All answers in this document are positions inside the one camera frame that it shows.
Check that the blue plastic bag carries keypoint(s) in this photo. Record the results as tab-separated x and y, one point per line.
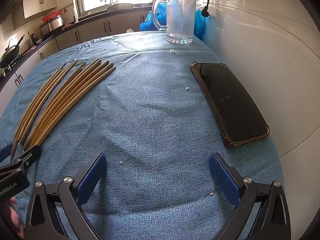
146	26

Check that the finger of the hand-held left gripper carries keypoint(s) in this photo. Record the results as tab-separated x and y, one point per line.
27	158
5	152

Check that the steel pot with red lid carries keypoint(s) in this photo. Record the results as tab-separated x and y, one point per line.
52	25

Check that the metal sink basin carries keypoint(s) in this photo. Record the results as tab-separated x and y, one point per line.
120	7

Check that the white cabinets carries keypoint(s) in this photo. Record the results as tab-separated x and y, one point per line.
92	31
37	1

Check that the person's left hand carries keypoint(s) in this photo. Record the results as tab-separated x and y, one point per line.
13	217

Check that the clear glass mug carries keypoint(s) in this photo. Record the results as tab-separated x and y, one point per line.
180	17

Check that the black kitchen countertop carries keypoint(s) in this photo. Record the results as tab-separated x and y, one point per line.
100	16

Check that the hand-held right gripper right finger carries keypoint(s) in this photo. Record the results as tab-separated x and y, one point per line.
223	177

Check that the white upper cabinets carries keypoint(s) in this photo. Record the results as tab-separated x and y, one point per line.
37	1

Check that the blue tablecloth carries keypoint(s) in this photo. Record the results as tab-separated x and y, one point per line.
155	120

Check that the bunch of wooden chopsticks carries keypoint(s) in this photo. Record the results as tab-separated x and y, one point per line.
72	90

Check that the steel kettle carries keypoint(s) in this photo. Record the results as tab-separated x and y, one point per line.
33	39

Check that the black wok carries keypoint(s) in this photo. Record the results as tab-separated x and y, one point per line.
10	52

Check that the black gas stove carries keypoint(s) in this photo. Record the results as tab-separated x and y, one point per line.
7	71

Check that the black phone in brown case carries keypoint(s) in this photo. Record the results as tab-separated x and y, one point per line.
230	100

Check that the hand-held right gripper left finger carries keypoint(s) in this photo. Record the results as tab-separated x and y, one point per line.
91	177

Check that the white lower cabinets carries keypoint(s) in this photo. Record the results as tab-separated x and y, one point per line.
92	31

